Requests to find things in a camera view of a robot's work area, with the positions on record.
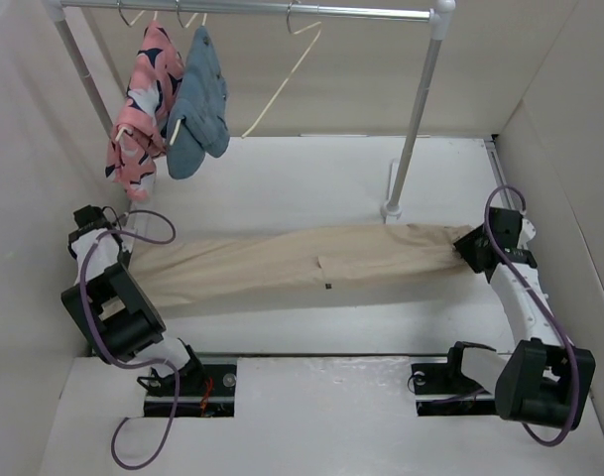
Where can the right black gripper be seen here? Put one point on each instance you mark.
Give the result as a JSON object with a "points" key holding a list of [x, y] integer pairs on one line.
{"points": [[465, 244]]}

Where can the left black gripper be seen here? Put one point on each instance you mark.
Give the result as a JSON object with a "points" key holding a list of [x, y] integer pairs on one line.
{"points": [[127, 257]]}

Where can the beige trousers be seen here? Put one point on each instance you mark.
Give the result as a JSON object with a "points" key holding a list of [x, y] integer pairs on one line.
{"points": [[315, 258]]}

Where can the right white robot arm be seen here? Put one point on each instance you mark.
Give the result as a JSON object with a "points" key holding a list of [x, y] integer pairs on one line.
{"points": [[547, 379]]}

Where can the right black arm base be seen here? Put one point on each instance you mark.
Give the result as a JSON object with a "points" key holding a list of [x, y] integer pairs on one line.
{"points": [[443, 392]]}

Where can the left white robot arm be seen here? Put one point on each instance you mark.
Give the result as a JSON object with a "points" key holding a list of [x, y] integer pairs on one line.
{"points": [[118, 320]]}

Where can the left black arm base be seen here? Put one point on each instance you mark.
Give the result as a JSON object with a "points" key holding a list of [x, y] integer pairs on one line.
{"points": [[207, 393]]}

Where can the wooden hanger under denim shorts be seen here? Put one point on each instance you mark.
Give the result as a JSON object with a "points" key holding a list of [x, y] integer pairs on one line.
{"points": [[184, 26]]}

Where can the pink floral shorts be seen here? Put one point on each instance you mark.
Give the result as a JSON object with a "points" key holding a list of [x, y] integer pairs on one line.
{"points": [[139, 134]]}

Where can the blue denim shorts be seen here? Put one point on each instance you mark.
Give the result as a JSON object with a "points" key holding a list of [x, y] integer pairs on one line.
{"points": [[197, 126]]}

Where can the metal clothes rack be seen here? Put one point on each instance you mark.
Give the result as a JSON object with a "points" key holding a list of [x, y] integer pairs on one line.
{"points": [[438, 18]]}

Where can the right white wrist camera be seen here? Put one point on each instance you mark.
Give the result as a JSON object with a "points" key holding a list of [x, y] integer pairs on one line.
{"points": [[527, 234]]}

